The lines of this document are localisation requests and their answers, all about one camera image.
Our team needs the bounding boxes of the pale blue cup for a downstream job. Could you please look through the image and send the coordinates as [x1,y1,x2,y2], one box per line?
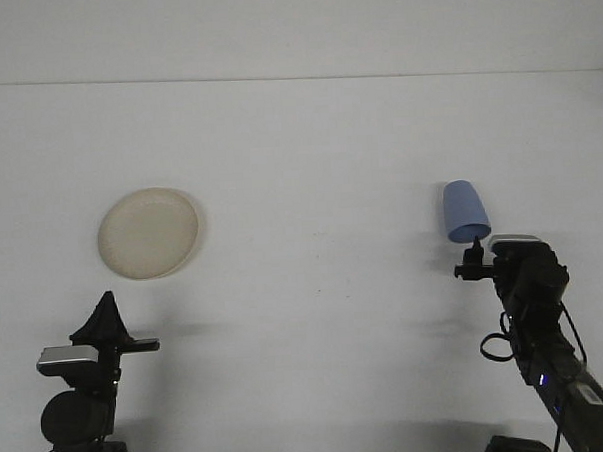
[441,178,492,246]

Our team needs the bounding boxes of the pale round plate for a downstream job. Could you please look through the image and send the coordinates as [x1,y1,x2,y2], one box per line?
[95,184,209,283]

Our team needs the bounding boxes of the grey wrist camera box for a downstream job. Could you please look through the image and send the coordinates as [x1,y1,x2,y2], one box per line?
[486,232,543,253]
[35,344,100,378]

